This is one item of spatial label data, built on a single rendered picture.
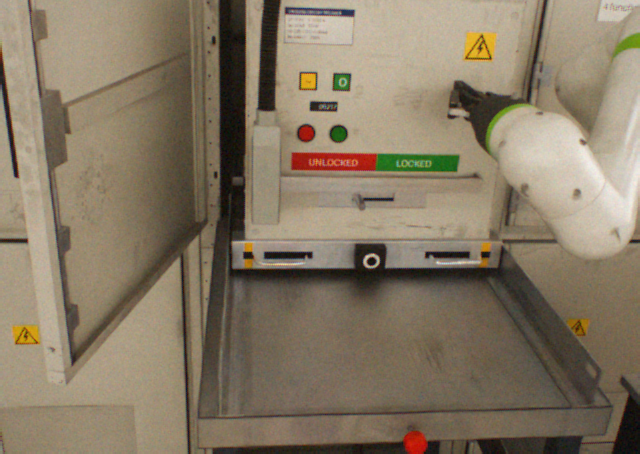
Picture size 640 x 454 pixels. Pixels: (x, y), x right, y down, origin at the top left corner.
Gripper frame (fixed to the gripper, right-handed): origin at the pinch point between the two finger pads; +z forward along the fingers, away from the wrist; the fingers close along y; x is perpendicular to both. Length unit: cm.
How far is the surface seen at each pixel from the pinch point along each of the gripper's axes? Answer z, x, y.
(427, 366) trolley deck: -27.6, -38.3, -9.0
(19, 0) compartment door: -29, 16, -65
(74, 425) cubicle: 28, -96, -82
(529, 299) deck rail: -12.8, -34.9, 13.5
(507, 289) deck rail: -3.9, -37.9, 13.1
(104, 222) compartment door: -10, -21, -62
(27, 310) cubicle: 28, -61, -90
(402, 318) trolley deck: -13.3, -38.3, -10.0
